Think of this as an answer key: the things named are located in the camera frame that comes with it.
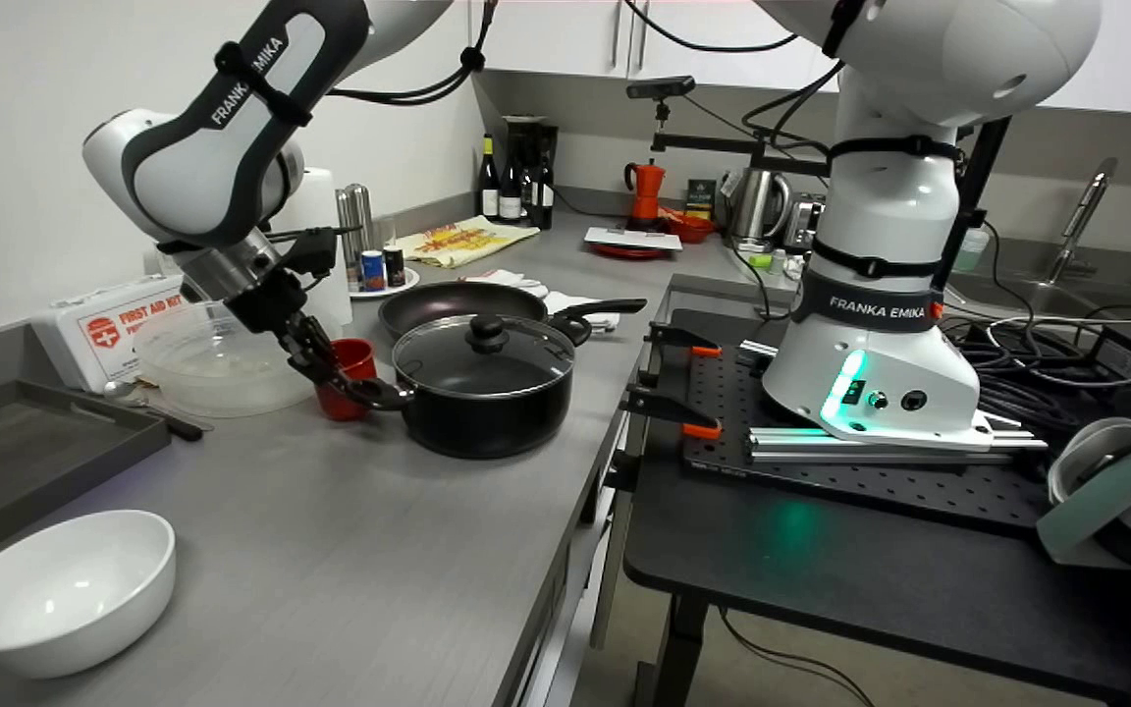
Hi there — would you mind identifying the white wall cabinet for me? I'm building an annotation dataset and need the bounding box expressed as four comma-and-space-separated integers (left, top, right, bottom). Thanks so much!
481, 0, 849, 87

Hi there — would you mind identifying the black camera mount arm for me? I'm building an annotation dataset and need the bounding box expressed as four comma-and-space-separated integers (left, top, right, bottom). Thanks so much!
647, 93, 845, 168

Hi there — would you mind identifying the tall steel grinder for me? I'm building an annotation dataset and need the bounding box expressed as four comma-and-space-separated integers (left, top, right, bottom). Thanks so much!
334, 181, 380, 266

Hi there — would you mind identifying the black clamp with orange grip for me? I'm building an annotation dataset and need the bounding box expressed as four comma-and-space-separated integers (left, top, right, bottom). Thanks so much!
600, 382, 730, 496
641, 317, 734, 365

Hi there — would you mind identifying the steel frying pan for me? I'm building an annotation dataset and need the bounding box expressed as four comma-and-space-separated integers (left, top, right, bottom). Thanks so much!
389, 309, 579, 397

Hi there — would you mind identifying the white ceramic bowl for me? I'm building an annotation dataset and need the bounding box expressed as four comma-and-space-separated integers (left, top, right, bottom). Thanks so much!
0, 508, 180, 682

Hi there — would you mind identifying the red flat plate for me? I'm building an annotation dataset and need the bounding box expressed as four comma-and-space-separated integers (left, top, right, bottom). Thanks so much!
583, 223, 688, 262

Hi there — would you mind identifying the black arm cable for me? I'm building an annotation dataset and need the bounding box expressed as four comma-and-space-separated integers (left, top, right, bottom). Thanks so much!
327, 0, 509, 111

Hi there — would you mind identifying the small red mug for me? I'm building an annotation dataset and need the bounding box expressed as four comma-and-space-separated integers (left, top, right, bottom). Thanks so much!
671, 210, 717, 249

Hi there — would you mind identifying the red plastic cup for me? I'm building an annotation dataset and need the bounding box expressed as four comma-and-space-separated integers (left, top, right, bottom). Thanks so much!
315, 333, 385, 426

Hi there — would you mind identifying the yellow cloth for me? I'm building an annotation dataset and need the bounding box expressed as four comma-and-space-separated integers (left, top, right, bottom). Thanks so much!
385, 212, 543, 275

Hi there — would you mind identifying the black cooking pot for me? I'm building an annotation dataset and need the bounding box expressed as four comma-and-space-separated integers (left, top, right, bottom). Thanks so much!
341, 309, 596, 464

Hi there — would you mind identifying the steel kettle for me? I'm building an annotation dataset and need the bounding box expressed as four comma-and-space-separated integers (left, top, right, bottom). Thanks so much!
721, 160, 800, 257

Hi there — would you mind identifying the black frying pan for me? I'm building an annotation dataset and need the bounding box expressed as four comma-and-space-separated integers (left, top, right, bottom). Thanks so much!
378, 279, 653, 344

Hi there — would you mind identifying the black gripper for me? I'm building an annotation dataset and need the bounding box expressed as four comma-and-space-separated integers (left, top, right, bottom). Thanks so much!
219, 262, 355, 397

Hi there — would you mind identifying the white round plate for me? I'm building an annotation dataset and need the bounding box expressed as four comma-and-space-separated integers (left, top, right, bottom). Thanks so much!
348, 262, 423, 305

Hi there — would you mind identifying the black floor cable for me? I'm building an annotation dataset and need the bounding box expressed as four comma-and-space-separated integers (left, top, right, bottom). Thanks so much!
717, 604, 882, 707

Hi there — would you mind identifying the grey rounded device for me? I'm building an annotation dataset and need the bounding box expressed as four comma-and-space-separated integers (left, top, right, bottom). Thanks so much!
1033, 407, 1131, 575

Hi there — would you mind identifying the white first aid box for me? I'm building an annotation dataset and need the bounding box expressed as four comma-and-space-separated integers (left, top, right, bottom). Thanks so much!
28, 271, 196, 397

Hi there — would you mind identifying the steel sink faucet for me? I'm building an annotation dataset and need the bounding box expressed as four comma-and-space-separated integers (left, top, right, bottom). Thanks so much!
1033, 155, 1125, 295

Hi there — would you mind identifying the aluminium mounting rail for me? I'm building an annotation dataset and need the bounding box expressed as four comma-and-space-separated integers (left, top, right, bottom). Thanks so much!
747, 407, 1054, 473

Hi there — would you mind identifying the orange moka pot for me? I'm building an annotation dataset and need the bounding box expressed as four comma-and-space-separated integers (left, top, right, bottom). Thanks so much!
622, 159, 671, 231

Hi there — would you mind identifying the dark glass bottle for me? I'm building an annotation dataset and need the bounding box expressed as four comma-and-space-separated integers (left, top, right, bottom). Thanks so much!
501, 139, 529, 227
523, 128, 561, 237
476, 128, 509, 223

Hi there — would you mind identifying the dark grey tray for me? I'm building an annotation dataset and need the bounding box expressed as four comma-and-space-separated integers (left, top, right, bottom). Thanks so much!
0, 376, 207, 581

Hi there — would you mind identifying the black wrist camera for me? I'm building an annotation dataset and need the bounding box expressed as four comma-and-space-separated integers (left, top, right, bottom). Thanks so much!
266, 223, 351, 284

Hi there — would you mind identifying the black perforated table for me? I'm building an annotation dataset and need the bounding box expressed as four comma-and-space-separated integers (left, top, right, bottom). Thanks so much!
622, 305, 1131, 707

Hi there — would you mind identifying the black cable bundle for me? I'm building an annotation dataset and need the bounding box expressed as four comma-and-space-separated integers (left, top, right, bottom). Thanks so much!
977, 305, 1131, 402

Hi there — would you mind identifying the clear plastic bowl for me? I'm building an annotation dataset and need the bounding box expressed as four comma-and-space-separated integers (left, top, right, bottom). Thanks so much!
130, 305, 324, 426

